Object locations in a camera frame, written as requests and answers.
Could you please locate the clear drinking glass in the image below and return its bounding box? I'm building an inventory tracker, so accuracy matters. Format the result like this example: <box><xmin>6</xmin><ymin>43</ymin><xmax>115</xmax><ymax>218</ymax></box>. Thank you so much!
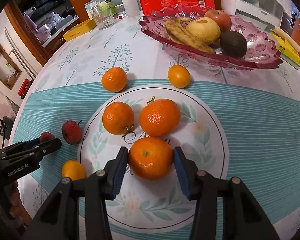
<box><xmin>92</xmin><ymin>5</ymin><xmax>115</xmax><ymax>30</ymax></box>

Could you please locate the white floral plate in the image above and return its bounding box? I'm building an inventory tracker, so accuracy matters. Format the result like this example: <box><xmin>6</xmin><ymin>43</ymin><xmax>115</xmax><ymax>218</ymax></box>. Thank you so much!
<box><xmin>78</xmin><ymin>84</ymin><xmax>229</xmax><ymax>233</ymax></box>

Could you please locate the teal striped table runner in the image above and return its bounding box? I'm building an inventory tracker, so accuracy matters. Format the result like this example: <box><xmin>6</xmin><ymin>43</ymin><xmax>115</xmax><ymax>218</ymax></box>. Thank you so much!
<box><xmin>12</xmin><ymin>79</ymin><xmax>300</xmax><ymax>239</ymax></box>

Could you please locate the small glass jar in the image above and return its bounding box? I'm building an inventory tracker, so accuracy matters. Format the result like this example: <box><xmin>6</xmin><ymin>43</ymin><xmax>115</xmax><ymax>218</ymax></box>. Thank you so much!
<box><xmin>116</xmin><ymin>4</ymin><xmax>127</xmax><ymax>19</ymax></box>

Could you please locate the red lychee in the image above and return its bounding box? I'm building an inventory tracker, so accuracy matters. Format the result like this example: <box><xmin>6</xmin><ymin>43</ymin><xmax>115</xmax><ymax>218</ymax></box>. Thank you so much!
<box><xmin>62</xmin><ymin>120</ymin><xmax>82</xmax><ymax>145</ymax></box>
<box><xmin>39</xmin><ymin>132</ymin><xmax>55</xmax><ymax>143</ymax></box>

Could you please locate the white squeeze bottle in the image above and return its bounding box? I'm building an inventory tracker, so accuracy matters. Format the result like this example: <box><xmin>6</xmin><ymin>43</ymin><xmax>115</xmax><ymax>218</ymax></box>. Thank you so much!
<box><xmin>122</xmin><ymin>0</ymin><xmax>140</xmax><ymax>17</ymax></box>

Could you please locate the tree patterned tablecloth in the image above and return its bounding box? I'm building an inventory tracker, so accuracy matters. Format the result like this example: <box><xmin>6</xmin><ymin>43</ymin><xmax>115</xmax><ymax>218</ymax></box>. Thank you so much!
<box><xmin>8</xmin><ymin>12</ymin><xmax>300</xmax><ymax>240</ymax></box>

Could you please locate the spotted ripe banana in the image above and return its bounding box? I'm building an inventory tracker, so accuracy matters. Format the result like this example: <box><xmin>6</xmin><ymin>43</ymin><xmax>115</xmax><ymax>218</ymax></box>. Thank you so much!
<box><xmin>165</xmin><ymin>17</ymin><xmax>215</xmax><ymax>54</ymax></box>

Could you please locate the orange tangerine plate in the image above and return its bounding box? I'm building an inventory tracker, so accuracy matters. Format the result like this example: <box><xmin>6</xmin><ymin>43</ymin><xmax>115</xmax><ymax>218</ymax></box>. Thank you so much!
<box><xmin>139</xmin><ymin>99</ymin><xmax>181</xmax><ymax>137</ymax></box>
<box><xmin>102</xmin><ymin>102</ymin><xmax>134</xmax><ymax>135</ymax></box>
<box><xmin>128</xmin><ymin>137</ymin><xmax>173</xmax><ymax>180</ymax></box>

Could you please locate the white countertop appliance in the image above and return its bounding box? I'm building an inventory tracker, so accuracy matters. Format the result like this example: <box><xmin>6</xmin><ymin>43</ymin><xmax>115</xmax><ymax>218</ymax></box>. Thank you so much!
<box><xmin>221</xmin><ymin>0</ymin><xmax>295</xmax><ymax>32</ymax></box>

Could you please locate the red apple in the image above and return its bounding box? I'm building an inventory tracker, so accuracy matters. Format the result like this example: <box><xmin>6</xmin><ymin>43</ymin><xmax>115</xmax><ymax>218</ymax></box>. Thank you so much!
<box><xmin>204</xmin><ymin>10</ymin><xmax>232</xmax><ymax>33</ymax></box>

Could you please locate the orange tangerine beside apple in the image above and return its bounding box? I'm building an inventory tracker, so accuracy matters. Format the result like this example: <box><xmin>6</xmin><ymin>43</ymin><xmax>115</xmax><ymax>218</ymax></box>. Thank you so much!
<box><xmin>101</xmin><ymin>67</ymin><xmax>128</xmax><ymax>93</ymax></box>

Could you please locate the dark green avocado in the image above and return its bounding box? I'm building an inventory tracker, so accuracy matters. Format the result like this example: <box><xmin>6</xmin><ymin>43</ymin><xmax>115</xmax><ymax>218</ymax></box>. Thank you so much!
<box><xmin>219</xmin><ymin>30</ymin><xmax>248</xmax><ymax>59</ymax></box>

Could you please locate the purple glass fruit bowl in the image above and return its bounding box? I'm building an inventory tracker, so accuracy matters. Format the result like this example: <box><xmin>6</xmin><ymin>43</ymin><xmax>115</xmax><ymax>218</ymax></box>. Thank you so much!
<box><xmin>139</xmin><ymin>5</ymin><xmax>282</xmax><ymax>70</ymax></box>

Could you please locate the yellow tissue box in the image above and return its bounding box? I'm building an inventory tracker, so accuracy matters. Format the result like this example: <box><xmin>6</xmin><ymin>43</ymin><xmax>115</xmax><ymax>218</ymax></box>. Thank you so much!
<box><xmin>63</xmin><ymin>18</ymin><xmax>96</xmax><ymax>42</ymax></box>

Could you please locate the yellow speckled pear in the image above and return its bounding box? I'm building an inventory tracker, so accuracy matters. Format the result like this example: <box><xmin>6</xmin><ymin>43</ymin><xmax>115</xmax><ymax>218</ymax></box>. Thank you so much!
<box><xmin>186</xmin><ymin>17</ymin><xmax>221</xmax><ymax>45</ymax></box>

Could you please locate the small yellow kumquat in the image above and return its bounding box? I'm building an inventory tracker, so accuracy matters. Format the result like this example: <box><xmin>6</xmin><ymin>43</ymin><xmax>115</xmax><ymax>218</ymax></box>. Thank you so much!
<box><xmin>168</xmin><ymin>64</ymin><xmax>191</xmax><ymax>88</ymax></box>

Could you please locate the clear bottle green label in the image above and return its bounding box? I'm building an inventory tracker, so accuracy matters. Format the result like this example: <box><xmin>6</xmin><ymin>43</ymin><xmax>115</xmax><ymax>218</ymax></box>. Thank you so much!
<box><xmin>96</xmin><ymin>0</ymin><xmax>118</xmax><ymax>18</ymax></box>

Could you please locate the small white carton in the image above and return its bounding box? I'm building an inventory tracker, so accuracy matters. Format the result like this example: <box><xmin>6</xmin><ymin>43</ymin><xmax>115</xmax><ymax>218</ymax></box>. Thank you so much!
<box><xmin>84</xmin><ymin>0</ymin><xmax>97</xmax><ymax>19</ymax></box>

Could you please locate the yellow sponge pack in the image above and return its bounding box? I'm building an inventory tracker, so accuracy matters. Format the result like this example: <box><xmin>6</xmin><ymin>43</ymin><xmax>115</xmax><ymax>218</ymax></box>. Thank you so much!
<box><xmin>270</xmin><ymin>26</ymin><xmax>300</xmax><ymax>69</ymax></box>

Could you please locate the yellow kumquat near gripper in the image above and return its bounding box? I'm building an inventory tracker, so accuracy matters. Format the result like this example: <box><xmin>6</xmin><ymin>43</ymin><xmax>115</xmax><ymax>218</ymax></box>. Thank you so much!
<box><xmin>62</xmin><ymin>160</ymin><xmax>85</xmax><ymax>181</ymax></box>

